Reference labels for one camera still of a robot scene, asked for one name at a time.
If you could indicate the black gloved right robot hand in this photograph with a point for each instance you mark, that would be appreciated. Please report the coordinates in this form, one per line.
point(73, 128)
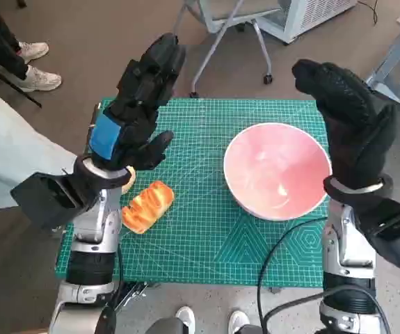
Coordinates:
point(352, 132)

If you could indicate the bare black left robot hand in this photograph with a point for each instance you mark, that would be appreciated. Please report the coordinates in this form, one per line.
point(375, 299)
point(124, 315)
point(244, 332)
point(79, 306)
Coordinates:
point(104, 137)

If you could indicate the orange toy bread loaf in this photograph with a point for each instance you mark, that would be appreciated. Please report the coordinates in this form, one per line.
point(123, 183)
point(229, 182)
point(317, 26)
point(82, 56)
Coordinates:
point(147, 207)

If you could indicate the pink bowl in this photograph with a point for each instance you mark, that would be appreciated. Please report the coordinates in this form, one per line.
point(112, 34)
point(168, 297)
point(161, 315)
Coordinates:
point(276, 167)

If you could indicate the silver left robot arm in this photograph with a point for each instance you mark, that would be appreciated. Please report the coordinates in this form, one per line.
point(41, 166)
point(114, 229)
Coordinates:
point(95, 222)

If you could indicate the round toy bread bun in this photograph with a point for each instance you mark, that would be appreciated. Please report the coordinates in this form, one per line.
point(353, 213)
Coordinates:
point(130, 180)

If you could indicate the black stand leg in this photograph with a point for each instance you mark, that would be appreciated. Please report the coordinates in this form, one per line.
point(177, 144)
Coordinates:
point(25, 94)

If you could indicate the white perforated appliance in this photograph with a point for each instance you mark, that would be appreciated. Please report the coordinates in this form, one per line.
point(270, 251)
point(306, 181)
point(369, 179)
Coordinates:
point(307, 17)

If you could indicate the green cutting mat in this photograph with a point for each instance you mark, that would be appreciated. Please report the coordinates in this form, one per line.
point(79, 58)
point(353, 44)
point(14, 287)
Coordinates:
point(192, 236)

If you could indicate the grey chair on casters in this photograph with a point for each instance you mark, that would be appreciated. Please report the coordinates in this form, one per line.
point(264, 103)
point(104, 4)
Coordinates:
point(241, 8)

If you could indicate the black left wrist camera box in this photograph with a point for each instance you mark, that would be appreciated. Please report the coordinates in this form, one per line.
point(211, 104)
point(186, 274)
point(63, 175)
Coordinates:
point(46, 198)

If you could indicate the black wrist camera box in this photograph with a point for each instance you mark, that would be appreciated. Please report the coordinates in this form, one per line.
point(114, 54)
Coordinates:
point(46, 198)
point(391, 226)

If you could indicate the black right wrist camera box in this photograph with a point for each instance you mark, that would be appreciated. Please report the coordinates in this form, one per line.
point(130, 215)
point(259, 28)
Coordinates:
point(391, 226)

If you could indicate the black metal table rail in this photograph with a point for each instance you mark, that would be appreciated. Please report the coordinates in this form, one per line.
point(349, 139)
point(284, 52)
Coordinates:
point(133, 295)

